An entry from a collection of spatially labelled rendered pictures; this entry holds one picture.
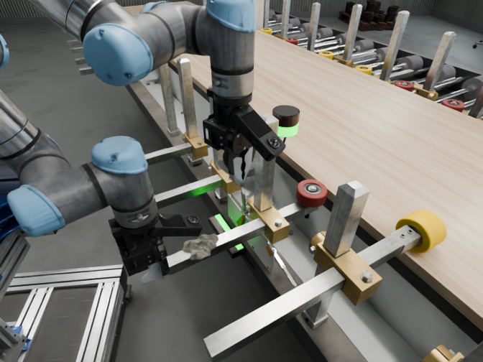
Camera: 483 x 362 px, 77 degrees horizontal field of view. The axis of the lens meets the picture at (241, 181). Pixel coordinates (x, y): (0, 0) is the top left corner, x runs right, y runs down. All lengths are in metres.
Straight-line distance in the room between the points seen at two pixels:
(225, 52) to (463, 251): 0.64
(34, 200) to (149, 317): 1.24
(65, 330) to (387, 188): 1.29
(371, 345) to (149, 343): 1.00
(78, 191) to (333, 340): 0.63
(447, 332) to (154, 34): 0.81
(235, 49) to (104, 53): 0.19
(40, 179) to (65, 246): 1.60
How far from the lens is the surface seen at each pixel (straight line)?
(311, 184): 0.84
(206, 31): 0.52
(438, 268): 0.76
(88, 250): 2.02
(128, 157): 0.48
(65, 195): 0.49
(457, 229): 0.87
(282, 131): 0.67
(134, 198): 0.52
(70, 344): 1.47
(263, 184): 0.73
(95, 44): 0.45
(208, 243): 0.72
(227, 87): 0.53
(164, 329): 1.61
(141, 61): 0.44
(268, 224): 0.76
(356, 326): 0.95
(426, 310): 0.85
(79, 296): 1.57
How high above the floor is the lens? 1.43
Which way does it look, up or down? 39 degrees down
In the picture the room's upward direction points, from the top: straight up
